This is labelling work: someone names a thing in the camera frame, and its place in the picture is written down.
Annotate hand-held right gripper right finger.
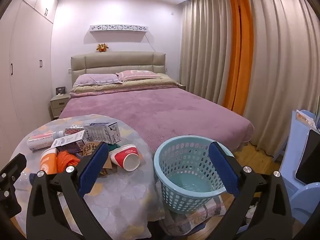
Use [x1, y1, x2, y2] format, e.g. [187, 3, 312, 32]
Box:
[209, 141, 294, 240]

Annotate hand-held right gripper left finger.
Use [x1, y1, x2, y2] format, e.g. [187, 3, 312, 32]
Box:
[26, 141, 118, 240]

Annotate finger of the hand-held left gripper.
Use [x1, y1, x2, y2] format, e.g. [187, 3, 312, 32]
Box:
[0, 179, 23, 217]
[0, 152, 27, 180]

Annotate brown paper bag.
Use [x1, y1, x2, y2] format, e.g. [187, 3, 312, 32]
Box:
[81, 141, 118, 177]

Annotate orange plastic bag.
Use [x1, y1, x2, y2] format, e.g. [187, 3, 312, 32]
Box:
[56, 150, 82, 173]

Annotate teal wrapper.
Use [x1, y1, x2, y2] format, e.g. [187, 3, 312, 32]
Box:
[107, 142, 121, 153]

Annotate red white paper cup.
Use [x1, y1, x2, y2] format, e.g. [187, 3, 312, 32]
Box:
[110, 144, 141, 172]

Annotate light blue plastic basket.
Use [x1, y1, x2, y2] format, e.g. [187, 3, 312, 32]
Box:
[153, 135, 237, 214]

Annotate white bottle pink label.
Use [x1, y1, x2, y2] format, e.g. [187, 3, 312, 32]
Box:
[27, 130, 65, 151]

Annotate grey patterned drink carton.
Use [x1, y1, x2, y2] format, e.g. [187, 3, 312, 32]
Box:
[83, 122, 122, 144]

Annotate blue white paper box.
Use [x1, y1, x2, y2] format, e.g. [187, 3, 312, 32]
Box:
[51, 133, 87, 153]

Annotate white dotted small box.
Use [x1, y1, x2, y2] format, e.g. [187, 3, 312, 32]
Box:
[64, 124, 85, 135]

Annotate round table with floral cloth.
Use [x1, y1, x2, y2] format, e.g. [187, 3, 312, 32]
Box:
[10, 114, 165, 240]

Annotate plaid stool cushion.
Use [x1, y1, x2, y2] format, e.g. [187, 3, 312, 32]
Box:
[160, 192, 234, 238]

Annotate light blue desk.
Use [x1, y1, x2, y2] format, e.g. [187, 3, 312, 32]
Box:
[272, 109, 320, 193]

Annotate beige nightstand with drawers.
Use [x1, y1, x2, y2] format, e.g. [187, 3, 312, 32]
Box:
[50, 94, 72, 120]

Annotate bed with pink cover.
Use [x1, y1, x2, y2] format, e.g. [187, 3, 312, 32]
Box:
[59, 86, 254, 153]

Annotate black tablet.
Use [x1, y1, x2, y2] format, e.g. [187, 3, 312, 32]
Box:
[295, 129, 320, 185]

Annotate light blue chair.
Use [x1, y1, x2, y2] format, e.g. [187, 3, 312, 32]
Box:
[287, 182, 320, 230]

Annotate purple pillow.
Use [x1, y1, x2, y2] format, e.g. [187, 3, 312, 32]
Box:
[73, 74, 123, 87]

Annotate picture book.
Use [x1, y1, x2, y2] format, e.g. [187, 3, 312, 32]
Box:
[295, 109, 317, 130]

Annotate beige folded quilt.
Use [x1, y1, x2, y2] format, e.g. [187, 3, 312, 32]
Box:
[70, 74, 180, 98]

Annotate pink pillow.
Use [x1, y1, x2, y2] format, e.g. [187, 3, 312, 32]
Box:
[116, 70, 162, 82]

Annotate white wardrobe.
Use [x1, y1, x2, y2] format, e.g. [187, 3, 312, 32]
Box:
[0, 0, 58, 160]

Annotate beige padded headboard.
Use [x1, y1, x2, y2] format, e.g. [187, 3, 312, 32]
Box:
[71, 51, 167, 88]

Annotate orange curtain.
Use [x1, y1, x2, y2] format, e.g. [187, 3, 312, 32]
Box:
[222, 0, 254, 117]

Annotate beige curtain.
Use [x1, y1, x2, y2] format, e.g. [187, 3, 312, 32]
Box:
[179, 0, 320, 153]

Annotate white decorated wall shelf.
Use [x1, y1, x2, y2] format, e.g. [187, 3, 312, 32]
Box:
[89, 24, 150, 33]

